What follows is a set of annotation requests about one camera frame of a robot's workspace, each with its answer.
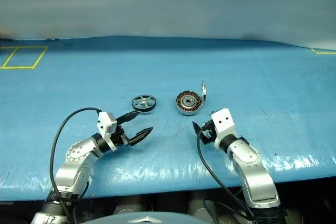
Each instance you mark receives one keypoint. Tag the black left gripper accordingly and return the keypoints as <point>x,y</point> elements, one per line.
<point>119,138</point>

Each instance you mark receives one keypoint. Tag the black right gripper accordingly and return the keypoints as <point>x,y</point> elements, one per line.
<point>207,132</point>

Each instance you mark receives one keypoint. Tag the silver motor stator housing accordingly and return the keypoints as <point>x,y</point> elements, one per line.
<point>183,110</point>

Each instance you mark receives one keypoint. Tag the silver spoked motor rotor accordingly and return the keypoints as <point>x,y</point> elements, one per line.
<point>144,100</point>

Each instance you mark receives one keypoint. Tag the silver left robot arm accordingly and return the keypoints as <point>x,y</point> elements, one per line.
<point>76,155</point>

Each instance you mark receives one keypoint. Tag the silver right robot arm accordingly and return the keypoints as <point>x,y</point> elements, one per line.
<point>249,161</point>

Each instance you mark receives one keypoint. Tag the motor cover with circuit board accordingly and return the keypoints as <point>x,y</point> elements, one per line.
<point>204,93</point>

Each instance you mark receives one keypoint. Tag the grey rounded shape under table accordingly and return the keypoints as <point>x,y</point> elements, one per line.
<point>130,205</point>
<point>202,207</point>

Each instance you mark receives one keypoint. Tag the grey robot chest with logo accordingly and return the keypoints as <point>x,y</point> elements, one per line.
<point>147,219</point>

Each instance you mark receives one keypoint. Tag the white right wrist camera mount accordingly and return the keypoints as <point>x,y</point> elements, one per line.
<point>223,127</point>

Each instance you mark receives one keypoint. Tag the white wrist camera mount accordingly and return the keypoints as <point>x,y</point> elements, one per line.
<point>223,127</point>
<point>105,123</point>

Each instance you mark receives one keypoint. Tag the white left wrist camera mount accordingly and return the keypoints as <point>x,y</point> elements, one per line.
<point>105,123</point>

